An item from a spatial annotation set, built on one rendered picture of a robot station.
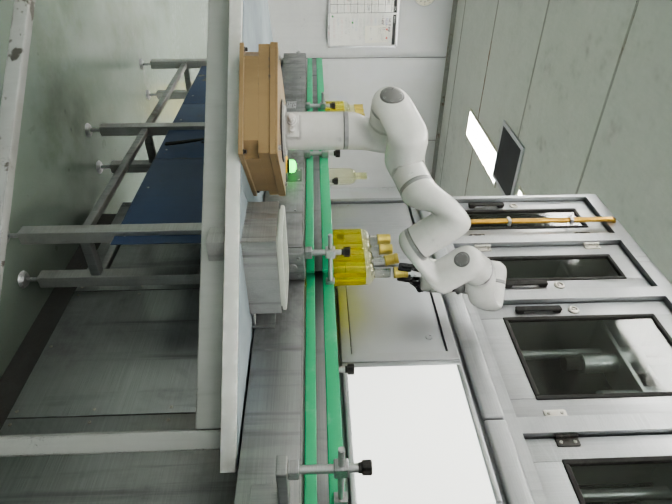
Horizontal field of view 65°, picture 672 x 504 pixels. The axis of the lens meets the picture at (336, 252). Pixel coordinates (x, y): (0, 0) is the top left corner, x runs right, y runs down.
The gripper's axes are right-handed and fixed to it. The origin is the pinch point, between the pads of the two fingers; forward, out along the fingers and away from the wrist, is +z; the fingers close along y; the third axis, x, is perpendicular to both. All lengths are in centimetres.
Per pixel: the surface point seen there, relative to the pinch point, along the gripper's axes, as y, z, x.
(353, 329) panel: -12.3, 12.7, 15.5
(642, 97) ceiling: -5, -110, -187
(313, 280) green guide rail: 4.5, 25.0, 15.0
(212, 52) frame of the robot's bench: 63, 53, 1
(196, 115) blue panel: 13, 98, -69
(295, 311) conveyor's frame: 6.4, 25.9, 30.4
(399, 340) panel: -12.2, -1.5, 16.9
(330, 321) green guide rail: 4.6, 16.4, 30.2
